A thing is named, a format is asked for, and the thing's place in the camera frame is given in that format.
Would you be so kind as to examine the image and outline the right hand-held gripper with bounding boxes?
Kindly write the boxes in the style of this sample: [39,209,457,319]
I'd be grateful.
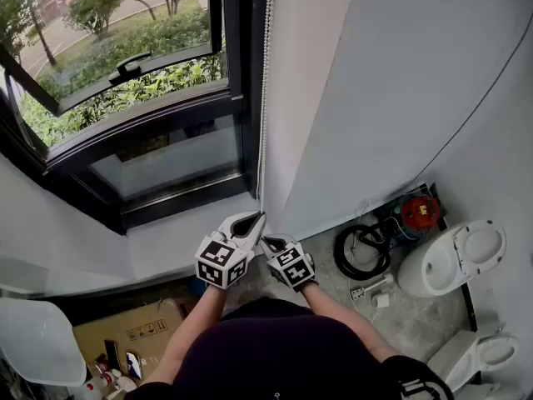
[260,232,320,294]

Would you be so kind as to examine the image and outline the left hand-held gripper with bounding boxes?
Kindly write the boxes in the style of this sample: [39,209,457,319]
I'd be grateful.
[193,210,268,290]

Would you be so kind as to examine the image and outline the white bead chain cord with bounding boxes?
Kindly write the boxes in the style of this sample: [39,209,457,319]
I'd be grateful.
[256,0,278,216]

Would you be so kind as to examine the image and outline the person's left forearm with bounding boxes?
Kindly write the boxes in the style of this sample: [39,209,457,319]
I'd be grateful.
[141,283,232,387]

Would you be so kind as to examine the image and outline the person's right forearm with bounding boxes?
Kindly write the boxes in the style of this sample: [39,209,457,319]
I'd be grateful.
[297,281,403,364]

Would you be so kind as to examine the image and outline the teal rag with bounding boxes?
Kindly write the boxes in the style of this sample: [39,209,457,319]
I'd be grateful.
[187,276,209,298]

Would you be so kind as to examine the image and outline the white power strip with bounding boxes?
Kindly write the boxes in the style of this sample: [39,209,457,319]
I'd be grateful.
[349,272,395,302]

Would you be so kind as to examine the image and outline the person's dark shirt torso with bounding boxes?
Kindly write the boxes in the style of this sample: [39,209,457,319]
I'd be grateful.
[124,297,456,400]

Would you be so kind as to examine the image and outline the printed closed cardboard box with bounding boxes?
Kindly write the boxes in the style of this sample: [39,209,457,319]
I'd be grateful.
[72,297,197,391]

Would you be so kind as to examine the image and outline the red and teal vacuum cleaner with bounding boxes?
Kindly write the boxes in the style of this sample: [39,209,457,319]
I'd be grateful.
[391,193,443,242]

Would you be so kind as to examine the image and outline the round white toilet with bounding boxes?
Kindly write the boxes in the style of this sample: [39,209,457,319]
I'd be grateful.
[396,218,509,299]

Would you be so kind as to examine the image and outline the black smartphone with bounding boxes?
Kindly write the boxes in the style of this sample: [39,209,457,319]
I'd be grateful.
[103,339,122,373]
[125,351,144,380]

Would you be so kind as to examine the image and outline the white plastic spoon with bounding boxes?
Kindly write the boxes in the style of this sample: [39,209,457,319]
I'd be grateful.
[106,375,138,400]

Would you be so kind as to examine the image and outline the red capped white bottle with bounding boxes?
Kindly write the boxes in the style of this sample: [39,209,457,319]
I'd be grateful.
[85,368,117,395]

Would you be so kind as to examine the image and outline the white toilet with tank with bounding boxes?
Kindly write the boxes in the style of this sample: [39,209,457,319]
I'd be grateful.
[426,329,522,400]

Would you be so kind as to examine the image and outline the white ceramic basin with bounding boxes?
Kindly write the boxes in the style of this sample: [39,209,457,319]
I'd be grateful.
[0,297,87,388]

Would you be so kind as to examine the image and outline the green trees and shrubs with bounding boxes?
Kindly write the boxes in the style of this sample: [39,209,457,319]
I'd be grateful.
[0,0,228,148]

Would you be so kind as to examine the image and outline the black coiled hose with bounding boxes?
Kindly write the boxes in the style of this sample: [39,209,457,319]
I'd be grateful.
[332,222,395,282]

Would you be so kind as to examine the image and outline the white power cable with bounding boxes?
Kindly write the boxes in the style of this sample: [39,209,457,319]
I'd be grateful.
[353,197,374,224]

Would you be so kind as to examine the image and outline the black window frame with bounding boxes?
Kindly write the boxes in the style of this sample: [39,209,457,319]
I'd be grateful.
[0,0,268,236]

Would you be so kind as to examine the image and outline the black window handle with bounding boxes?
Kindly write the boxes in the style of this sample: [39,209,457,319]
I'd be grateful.
[108,51,153,87]

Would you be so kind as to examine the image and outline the thin black wall cable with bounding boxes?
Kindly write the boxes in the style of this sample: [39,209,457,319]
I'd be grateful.
[414,21,533,181]

